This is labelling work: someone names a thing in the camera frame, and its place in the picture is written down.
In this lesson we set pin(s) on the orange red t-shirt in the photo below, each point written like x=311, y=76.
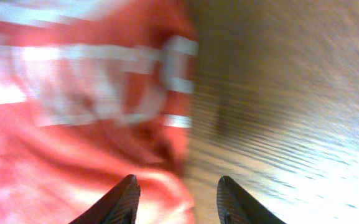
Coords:
x=90, y=92

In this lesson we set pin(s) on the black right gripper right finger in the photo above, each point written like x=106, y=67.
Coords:
x=236, y=206

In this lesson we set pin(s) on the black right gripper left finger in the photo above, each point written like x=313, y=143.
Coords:
x=118, y=206

